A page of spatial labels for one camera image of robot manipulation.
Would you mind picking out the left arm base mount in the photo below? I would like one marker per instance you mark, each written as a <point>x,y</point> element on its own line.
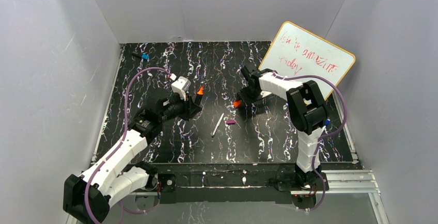
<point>149,197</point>

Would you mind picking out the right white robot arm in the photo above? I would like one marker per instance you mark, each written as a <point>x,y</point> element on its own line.
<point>307,109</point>

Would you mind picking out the whiteboard with orange frame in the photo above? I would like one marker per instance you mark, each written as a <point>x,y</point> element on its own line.
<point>297,52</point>

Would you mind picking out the orange highlighter cap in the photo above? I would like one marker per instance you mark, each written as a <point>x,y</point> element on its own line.
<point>237,104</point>

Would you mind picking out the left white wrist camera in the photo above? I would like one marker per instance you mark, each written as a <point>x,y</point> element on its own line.
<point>181,86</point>

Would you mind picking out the blue capped black marker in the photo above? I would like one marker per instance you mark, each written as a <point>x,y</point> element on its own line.
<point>140,55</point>

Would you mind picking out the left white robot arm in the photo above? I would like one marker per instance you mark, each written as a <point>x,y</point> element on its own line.
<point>90,196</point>

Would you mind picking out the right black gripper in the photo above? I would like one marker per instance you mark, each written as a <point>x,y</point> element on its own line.
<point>249,94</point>

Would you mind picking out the aluminium frame rail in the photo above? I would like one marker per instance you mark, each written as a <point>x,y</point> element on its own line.
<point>236,164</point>

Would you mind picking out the orange black highlighter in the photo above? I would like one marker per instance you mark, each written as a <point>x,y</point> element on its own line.
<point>199,95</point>

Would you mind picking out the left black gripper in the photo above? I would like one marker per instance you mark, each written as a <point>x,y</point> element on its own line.
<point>188,106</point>

